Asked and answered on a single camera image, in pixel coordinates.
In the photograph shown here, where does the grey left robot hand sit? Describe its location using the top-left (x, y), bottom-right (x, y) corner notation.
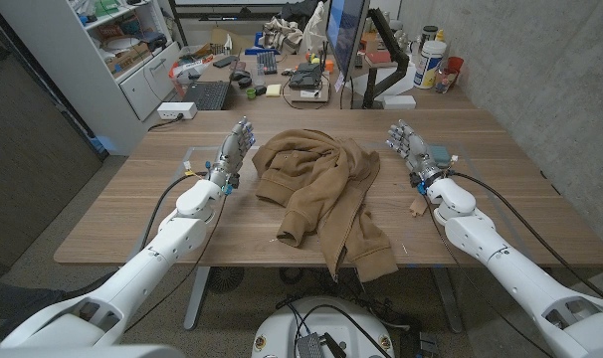
top-left (206, 116), bottom-right (257, 193)

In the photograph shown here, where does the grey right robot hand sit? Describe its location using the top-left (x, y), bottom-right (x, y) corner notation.
top-left (385, 118), bottom-right (445, 189)

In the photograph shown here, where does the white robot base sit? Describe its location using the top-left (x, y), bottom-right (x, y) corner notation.
top-left (251, 296), bottom-right (396, 358)

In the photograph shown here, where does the brown jacket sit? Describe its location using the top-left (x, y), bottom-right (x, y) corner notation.
top-left (251, 128), bottom-right (400, 283)

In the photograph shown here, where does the teal plastic case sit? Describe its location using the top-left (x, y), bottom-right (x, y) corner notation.
top-left (427, 143), bottom-right (453, 168)

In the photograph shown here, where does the small white box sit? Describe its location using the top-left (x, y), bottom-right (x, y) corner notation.
top-left (382, 93), bottom-right (417, 110)

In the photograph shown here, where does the small wood scrap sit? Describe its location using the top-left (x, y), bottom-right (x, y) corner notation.
top-left (409, 197), bottom-right (429, 219)

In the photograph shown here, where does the black keyboard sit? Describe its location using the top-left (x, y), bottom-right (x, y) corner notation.
top-left (181, 80), bottom-right (233, 111)
top-left (256, 51), bottom-right (279, 76)

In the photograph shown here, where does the white power strip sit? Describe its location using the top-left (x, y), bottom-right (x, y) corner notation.
top-left (156, 101), bottom-right (198, 120)

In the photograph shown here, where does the white wipes canister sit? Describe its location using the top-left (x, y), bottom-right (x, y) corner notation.
top-left (413, 39), bottom-right (448, 90)

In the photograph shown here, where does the red cup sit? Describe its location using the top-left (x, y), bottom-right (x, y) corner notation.
top-left (445, 56), bottom-right (466, 77)

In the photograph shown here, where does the black router with antennas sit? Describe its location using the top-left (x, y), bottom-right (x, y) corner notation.
top-left (288, 42), bottom-right (330, 91)

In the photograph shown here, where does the black floor fan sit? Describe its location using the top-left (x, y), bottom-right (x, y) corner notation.
top-left (206, 267), bottom-right (246, 293)

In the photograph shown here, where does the plaid cloth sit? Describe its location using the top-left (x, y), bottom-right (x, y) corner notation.
top-left (261, 17), bottom-right (304, 54)

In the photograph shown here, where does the computer monitor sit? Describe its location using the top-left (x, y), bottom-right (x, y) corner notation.
top-left (325, 0), bottom-right (371, 81)

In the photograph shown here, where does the grey table leg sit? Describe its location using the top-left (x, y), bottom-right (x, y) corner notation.
top-left (430, 267), bottom-right (465, 334)
top-left (183, 267), bottom-right (211, 332)

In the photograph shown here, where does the white shelf cabinet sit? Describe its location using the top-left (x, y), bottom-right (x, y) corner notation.
top-left (0, 0), bottom-right (183, 155)

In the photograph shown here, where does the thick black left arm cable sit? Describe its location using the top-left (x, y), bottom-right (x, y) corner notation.
top-left (138, 170), bottom-right (211, 250)

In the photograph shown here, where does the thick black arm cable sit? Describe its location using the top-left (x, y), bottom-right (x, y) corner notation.
top-left (449, 170), bottom-right (603, 303)
top-left (138, 170), bottom-right (211, 250)

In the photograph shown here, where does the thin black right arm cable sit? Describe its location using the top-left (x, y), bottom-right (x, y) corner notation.
top-left (422, 192), bottom-right (554, 358)

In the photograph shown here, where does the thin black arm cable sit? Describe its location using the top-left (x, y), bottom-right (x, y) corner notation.
top-left (422, 192), bottom-right (554, 358)
top-left (123, 191), bottom-right (229, 333)

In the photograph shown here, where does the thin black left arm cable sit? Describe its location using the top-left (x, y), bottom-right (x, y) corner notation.
top-left (123, 191), bottom-right (229, 333)

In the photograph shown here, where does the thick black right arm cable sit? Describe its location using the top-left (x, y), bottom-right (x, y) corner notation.
top-left (449, 170), bottom-right (603, 303)

